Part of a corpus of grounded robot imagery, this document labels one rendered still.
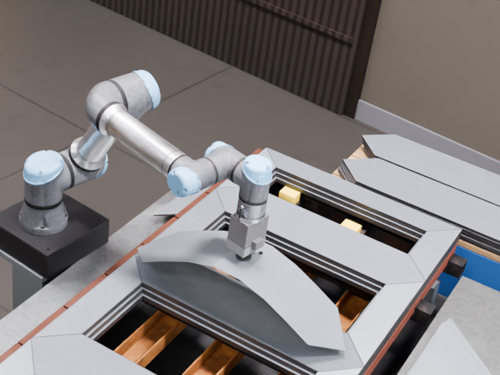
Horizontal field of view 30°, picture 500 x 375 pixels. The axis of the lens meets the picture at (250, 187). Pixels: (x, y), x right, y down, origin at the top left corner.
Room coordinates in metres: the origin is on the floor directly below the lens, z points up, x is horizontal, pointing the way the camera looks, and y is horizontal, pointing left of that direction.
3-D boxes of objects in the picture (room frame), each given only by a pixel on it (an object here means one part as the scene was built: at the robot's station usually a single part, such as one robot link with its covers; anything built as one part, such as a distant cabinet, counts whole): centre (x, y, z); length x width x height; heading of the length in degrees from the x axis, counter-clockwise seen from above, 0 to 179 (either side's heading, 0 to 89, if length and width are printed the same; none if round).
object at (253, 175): (1.98, -0.01, 1.28); 0.09 x 0.08 x 0.11; 51
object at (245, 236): (1.96, -0.02, 1.12); 0.10 x 0.09 x 0.16; 53
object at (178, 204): (2.67, 0.17, 0.70); 0.39 x 0.12 x 0.04; 154
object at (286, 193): (2.64, -0.14, 0.79); 0.06 x 0.05 x 0.04; 64
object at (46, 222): (2.33, 0.63, 0.82); 0.15 x 0.15 x 0.10
